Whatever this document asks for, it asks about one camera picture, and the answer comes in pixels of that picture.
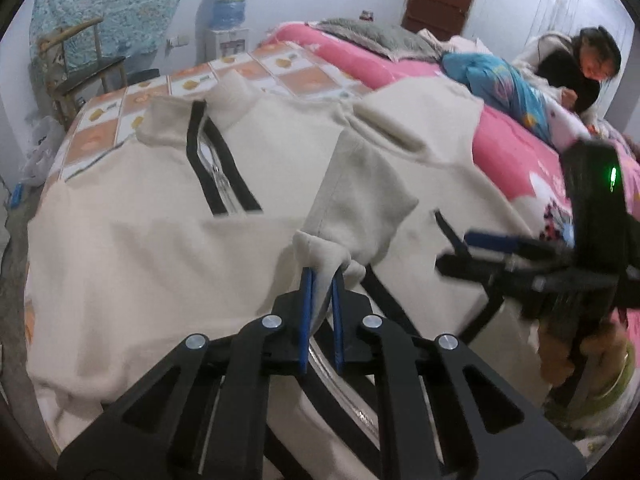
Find white plastic bags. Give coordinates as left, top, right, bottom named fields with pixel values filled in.
left=22, top=115, right=66, bottom=188

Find orange tile-pattern tablecloth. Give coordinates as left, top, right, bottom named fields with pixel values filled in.
left=60, top=40, right=373, bottom=181

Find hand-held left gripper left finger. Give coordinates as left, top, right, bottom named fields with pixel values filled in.
left=57, top=266, right=321, bottom=480

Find grey fuzzy blanket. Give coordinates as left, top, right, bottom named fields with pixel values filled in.
left=310, top=17, right=446, bottom=63

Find cream zip jacket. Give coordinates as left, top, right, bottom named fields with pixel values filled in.
left=22, top=77, right=576, bottom=480

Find wooden chair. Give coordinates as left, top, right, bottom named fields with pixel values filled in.
left=39, top=17, right=128, bottom=128

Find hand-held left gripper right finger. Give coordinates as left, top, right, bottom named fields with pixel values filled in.
left=331, top=267, right=588, bottom=480

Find person's right hand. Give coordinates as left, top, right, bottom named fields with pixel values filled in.
left=537, top=317, right=633, bottom=388

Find white water dispenser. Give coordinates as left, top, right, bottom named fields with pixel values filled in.
left=207, top=27, right=251, bottom=58

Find pink floral blanket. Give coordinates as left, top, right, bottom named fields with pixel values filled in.
left=265, top=22, right=640, bottom=321

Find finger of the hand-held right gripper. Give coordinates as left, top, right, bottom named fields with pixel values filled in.
left=465, top=230, right=576, bottom=263
left=435, top=254, right=576, bottom=306

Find teal floral hanging cloth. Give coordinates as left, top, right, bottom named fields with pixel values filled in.
left=30, top=0, right=203, bottom=73

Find blue water bottle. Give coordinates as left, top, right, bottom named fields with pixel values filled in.
left=212, top=0, right=249, bottom=31

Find blue printed cloth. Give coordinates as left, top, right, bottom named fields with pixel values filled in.
left=440, top=51, right=556, bottom=141

